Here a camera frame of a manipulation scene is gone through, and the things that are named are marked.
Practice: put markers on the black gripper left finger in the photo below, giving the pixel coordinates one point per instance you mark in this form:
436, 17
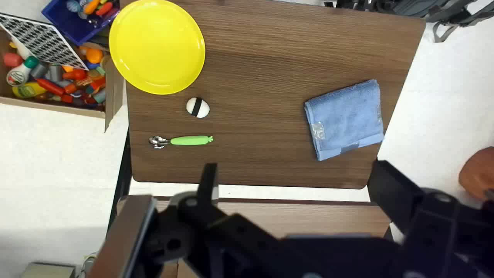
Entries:
207, 185

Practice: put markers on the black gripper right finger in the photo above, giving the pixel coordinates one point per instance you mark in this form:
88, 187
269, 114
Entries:
394, 193

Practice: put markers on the yellow plastic plate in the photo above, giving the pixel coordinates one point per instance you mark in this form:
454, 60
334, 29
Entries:
156, 46

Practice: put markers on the small black white disc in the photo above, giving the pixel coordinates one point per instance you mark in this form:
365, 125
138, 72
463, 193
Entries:
204, 108

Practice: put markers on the light blue folded cloth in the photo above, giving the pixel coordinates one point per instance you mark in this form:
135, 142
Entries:
344, 120

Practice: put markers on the cardboard box of toys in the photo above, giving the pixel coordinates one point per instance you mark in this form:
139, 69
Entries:
116, 97

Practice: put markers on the orange round toy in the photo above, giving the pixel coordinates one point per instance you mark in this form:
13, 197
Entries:
94, 54

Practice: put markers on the small grey box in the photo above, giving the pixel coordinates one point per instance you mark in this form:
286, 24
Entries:
48, 270

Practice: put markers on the dark metal stand legs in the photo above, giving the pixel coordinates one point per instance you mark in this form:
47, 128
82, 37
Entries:
448, 15

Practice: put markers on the red sausage toy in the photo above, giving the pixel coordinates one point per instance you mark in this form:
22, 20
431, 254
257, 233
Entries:
50, 85

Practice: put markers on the blue plastic toy bin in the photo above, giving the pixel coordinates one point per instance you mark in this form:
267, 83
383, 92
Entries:
67, 23

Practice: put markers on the white and green toy bottle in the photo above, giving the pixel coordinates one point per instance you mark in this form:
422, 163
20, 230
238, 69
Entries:
22, 71

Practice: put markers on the grey perforated grid panel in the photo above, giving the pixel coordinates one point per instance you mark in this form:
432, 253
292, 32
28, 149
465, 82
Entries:
40, 40

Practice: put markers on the red round toy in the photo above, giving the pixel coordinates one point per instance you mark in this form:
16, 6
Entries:
11, 58

